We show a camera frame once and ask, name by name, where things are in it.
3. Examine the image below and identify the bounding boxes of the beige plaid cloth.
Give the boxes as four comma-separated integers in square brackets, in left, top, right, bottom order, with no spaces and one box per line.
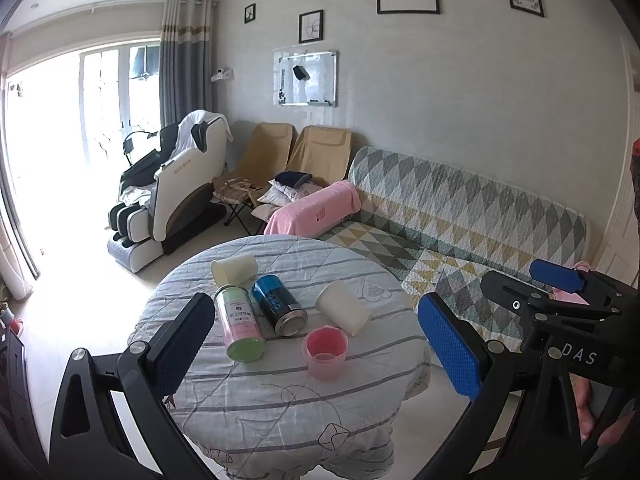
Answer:
[213,176,262,206]

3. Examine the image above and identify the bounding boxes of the pink towel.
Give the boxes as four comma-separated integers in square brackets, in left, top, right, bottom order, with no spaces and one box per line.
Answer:
[263,181,362,237]

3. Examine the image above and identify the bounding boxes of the dark cabinet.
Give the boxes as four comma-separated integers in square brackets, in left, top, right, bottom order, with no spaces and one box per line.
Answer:
[0,332,38,456]

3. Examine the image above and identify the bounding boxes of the person's right hand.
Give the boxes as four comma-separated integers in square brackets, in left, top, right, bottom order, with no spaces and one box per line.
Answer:
[572,375,632,450]

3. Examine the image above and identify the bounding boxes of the pink cloth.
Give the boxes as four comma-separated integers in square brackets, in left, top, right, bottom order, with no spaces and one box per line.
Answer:
[550,260,594,307]

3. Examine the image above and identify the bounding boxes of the white door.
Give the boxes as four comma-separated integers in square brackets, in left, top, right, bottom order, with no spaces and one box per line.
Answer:
[595,35,640,283]

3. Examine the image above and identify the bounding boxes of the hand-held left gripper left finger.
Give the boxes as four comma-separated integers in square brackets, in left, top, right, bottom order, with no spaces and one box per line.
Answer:
[47,291,217,480]

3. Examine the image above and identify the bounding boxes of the white towel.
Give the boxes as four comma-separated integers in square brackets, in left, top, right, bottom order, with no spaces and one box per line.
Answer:
[177,110,234,153]

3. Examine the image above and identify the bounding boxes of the wall whiteboard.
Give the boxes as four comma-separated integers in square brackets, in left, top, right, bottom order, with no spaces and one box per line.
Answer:
[272,49,339,109]

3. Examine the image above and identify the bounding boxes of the white cup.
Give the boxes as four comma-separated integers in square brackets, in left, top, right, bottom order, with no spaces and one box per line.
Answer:
[315,280,372,337]
[211,253,258,287]

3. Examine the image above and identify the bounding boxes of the sofa with diamond-pattern cover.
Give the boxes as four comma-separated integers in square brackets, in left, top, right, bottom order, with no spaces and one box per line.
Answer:
[315,146,593,356]

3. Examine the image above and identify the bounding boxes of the round table with striped cloth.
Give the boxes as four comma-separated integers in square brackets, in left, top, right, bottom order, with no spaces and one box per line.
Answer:
[127,234,432,478]

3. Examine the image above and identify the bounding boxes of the green and pink can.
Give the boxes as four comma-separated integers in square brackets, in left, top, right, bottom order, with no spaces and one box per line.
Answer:
[214,285,266,361]

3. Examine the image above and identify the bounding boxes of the glass sliding door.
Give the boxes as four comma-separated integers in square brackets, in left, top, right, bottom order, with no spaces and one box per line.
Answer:
[4,40,163,281]

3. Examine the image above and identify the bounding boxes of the pink plastic cup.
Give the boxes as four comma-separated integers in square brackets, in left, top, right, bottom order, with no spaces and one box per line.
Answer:
[301,326,349,381]

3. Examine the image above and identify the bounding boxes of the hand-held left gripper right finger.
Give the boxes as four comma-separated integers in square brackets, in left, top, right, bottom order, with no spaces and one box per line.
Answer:
[415,291,601,480]

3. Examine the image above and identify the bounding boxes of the line drawing picture frame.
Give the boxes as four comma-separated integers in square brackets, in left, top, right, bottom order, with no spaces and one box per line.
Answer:
[298,10,325,44]

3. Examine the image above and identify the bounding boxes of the dark navy cloth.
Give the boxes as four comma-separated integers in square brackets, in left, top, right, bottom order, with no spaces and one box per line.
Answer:
[274,171,313,189]

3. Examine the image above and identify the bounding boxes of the white patterned pillow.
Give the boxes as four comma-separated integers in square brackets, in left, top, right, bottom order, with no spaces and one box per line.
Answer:
[257,180,301,208]

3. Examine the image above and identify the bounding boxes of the beige folding chair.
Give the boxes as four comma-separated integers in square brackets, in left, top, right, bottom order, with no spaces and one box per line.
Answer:
[213,121,296,228]
[250,125,353,236]

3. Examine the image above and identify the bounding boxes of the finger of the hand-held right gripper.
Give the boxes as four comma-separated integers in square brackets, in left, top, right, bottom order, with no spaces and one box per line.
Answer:
[529,258,608,297]
[480,270,623,328]

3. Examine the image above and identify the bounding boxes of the grey and beige curtain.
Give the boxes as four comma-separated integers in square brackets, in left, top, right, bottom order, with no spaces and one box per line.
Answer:
[160,0,219,133]

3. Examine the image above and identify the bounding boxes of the red patterned cloth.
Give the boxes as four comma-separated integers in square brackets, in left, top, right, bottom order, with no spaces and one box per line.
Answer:
[631,137,640,226]

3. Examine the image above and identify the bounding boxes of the blue and black can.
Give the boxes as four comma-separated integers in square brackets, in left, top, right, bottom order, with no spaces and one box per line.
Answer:
[251,275,309,336]

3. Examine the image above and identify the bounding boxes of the white and black massage chair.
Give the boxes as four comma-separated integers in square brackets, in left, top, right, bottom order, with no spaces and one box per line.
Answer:
[107,110,233,273]

